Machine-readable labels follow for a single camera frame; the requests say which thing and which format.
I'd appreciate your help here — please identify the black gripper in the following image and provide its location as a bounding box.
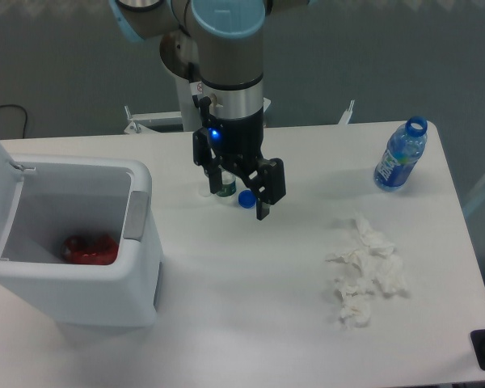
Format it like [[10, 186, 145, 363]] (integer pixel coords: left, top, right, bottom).
[[192, 108, 286, 221]]

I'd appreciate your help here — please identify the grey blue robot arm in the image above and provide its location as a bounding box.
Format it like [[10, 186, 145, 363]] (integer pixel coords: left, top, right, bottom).
[[110, 1, 309, 220]]

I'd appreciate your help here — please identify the blue bottle cap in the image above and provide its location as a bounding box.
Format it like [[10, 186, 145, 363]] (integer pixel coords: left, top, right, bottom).
[[238, 189, 256, 209]]

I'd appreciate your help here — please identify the white bottle cap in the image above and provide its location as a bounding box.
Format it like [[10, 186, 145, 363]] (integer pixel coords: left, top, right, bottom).
[[198, 188, 211, 198]]

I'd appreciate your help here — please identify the red crumpled trash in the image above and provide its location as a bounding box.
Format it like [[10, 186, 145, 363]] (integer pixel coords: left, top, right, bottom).
[[61, 234, 119, 265]]

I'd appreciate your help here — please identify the white plastic trash can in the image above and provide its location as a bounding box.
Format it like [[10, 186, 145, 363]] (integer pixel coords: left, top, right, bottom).
[[0, 154, 163, 327]]

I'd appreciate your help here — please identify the small clear water bottle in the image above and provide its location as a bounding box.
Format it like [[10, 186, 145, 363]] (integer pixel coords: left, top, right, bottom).
[[215, 170, 237, 207]]

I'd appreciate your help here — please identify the crumpled white tissue paper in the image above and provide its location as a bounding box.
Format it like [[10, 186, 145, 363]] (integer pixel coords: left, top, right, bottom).
[[325, 213, 409, 329]]

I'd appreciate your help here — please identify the blue drink bottle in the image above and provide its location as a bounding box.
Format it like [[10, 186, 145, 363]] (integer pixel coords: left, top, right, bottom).
[[373, 116, 428, 192]]

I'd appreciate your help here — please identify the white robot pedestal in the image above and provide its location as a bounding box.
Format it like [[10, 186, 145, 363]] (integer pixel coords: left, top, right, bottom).
[[123, 30, 356, 135]]

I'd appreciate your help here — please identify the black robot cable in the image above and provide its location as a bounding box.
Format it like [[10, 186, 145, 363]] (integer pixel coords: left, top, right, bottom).
[[187, 60, 203, 110]]

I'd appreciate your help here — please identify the black cable on floor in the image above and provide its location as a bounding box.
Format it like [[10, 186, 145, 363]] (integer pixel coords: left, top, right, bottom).
[[0, 103, 29, 141]]

